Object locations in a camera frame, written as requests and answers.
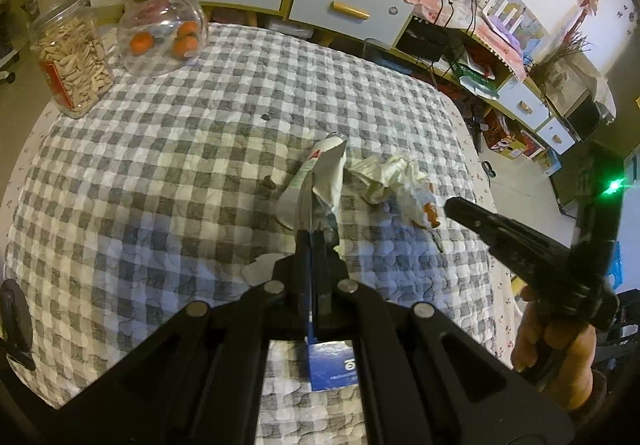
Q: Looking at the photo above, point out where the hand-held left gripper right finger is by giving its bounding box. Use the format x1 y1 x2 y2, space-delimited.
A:
312 232 573 445

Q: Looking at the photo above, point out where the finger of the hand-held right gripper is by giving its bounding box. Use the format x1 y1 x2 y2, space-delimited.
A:
445 198 581 293

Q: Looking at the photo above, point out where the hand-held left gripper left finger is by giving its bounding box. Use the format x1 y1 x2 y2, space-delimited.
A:
55 231 313 445

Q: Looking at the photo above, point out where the small blue tissue pack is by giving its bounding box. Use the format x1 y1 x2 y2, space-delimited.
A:
305 337 358 392

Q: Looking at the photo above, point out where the torn grey carton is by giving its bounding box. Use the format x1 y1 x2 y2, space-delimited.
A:
276 135 347 258

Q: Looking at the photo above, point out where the white paper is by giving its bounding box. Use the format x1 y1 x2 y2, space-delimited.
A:
347 152 441 231

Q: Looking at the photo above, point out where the person's right hand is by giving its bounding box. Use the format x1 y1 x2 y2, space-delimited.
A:
512 290 598 411

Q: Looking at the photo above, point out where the cream cherry print tablecloth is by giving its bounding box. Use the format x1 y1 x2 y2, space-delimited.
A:
435 85 523 371

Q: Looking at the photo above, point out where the blue cardboard box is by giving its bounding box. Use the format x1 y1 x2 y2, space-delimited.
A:
540 150 563 176

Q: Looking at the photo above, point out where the dark grey refrigerator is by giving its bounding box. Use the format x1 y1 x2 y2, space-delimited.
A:
550 140 640 226

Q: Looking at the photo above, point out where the colourful cardboard box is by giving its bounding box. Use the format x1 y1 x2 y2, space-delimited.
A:
482 112 526 158

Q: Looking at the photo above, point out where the low yellow cabinet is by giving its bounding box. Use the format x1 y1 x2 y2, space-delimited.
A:
395 15 578 156

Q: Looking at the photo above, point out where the black television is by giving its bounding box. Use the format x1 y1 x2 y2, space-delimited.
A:
570 98 603 141

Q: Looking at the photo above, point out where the green bag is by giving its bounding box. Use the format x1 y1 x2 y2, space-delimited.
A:
452 60 501 93

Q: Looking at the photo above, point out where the beige cloth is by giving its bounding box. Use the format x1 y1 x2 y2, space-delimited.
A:
550 58 616 126

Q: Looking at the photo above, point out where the dried plant bunch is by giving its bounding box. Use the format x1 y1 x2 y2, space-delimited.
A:
530 30 593 91

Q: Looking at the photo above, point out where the colourful picture board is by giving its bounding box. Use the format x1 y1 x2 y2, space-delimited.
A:
487 0 548 58

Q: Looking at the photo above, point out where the black box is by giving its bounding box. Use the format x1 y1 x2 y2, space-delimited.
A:
397 22 448 63

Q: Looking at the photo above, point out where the white router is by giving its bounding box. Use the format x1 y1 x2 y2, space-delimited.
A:
482 0 523 31

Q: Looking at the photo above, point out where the clear snack jar red label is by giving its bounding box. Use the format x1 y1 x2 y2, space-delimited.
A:
27 0 115 120

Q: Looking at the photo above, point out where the white drawer wooden handle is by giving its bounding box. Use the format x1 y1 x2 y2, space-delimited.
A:
497 75 551 131
539 118 576 155

